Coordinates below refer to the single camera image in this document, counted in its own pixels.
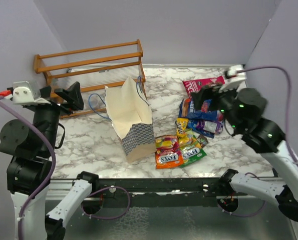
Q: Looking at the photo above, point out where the blue Burts chips bag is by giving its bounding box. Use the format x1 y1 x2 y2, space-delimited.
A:
178 98 223 122

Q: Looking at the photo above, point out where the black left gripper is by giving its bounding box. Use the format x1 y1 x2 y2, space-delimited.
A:
32 80 84 154

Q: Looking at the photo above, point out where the green yellow snack packet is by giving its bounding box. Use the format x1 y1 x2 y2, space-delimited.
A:
178 129 207 168

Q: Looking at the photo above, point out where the pink Real crisps bag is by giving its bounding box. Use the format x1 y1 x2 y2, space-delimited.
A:
182 76 225 99

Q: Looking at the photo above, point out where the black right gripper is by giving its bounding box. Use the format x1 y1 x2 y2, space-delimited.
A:
191 80 243 132

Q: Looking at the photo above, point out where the blue checkered paper bag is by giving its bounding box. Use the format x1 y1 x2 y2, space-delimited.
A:
88 75 156 165

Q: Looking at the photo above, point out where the orange red Fox's packet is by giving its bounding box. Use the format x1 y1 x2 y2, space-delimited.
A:
155 135 184 169

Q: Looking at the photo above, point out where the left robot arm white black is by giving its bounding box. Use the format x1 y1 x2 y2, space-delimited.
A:
0 81 99 240

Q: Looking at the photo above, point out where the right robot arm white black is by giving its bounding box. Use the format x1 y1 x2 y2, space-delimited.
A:
190 85 298 222

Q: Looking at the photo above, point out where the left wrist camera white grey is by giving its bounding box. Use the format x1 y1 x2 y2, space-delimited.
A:
12 81 51 106

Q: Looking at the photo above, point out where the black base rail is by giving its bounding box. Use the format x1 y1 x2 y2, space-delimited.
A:
86 177 233 208

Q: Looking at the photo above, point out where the purple snack packet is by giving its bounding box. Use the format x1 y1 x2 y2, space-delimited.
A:
196 111 224 139

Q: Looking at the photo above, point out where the small brown chocolate packet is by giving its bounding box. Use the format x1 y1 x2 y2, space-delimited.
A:
197 134 208 148

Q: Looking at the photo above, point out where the blue Kettle chips bag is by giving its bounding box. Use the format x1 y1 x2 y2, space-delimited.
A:
187 119 202 134

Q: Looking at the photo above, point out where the yellow M&M's packet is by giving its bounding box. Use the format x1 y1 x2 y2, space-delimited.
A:
175 117 189 138

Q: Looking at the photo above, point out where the wooden tiered shelf rack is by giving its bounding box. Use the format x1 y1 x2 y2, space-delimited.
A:
34 38 147 120

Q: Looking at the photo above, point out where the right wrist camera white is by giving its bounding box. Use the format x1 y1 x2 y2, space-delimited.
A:
219 64 246 93

